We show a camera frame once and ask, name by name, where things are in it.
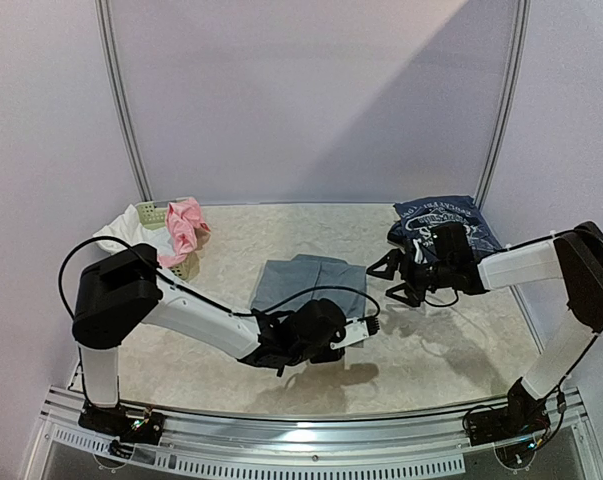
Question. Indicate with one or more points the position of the left aluminium frame post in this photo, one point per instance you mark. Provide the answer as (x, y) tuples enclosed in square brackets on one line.
[(107, 33)]

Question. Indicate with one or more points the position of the right aluminium frame post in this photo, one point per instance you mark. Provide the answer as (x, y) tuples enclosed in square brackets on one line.
[(506, 99)]

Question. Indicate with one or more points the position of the aluminium front rail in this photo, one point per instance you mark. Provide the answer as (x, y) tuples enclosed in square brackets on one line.
[(423, 444)]

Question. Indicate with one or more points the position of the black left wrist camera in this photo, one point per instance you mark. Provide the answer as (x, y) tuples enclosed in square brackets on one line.
[(321, 327)]

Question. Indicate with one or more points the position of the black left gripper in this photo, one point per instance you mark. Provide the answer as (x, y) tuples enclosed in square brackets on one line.
[(333, 357)]

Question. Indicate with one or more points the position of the aluminium frame post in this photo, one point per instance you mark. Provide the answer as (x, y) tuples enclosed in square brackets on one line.
[(107, 33), (506, 99)]

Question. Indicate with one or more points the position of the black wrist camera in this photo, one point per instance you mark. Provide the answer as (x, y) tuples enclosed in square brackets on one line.
[(447, 243), (321, 327)]

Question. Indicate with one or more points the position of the grey garment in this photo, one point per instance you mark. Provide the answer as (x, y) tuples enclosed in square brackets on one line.
[(281, 279)]

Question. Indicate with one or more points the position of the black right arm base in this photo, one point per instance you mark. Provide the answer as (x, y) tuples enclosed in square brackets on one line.
[(523, 415)]

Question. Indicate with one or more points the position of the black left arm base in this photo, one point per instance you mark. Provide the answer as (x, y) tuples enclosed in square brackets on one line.
[(129, 425)]

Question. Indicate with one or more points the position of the beige perforated laundry basket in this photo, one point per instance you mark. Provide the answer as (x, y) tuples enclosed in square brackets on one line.
[(153, 212)]

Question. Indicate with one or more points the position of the white garment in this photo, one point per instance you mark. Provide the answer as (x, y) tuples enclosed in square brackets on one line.
[(129, 228)]

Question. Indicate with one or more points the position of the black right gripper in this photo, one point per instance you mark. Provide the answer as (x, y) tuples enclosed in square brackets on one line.
[(407, 275)]

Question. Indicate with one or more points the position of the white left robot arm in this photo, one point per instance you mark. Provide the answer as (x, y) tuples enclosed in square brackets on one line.
[(125, 297)]

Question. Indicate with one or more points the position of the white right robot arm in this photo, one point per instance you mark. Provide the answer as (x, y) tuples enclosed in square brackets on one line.
[(559, 277)]

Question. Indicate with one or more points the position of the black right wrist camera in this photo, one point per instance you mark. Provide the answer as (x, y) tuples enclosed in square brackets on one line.
[(447, 243)]

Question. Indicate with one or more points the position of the pink garment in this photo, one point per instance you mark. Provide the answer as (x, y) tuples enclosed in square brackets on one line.
[(183, 220)]

